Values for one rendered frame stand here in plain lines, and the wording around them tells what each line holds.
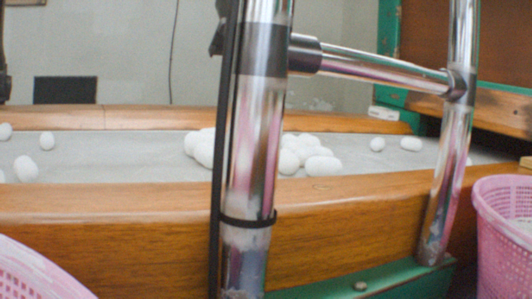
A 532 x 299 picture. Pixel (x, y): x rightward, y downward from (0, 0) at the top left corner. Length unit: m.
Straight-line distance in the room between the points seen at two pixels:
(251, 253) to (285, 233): 0.04
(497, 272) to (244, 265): 0.16
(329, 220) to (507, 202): 0.22
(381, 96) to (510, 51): 0.36
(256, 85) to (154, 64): 2.29
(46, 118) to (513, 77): 0.74
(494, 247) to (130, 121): 0.46
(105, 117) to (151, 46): 1.91
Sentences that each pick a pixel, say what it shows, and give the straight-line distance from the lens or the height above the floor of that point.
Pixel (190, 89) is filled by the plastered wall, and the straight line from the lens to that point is 2.48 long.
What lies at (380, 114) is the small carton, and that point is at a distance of 0.80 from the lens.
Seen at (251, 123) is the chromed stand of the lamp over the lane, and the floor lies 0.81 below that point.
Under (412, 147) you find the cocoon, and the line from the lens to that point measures 0.60.
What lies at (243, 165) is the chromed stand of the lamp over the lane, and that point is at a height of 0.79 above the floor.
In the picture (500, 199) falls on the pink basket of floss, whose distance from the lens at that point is 0.38.
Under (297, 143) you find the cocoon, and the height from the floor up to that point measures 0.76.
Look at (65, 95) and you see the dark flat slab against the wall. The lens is 2.44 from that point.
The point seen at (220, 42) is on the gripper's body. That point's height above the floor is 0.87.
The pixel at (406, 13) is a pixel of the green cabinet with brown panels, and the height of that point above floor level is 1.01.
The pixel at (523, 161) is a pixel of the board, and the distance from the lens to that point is 0.51.
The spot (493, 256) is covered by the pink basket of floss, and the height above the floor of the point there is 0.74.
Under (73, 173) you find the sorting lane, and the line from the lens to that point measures 0.33.
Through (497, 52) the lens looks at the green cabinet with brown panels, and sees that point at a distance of 0.73.
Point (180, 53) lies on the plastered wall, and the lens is 2.46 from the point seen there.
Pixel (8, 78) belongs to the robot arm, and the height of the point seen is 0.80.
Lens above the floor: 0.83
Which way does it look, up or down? 11 degrees down
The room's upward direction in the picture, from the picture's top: 6 degrees clockwise
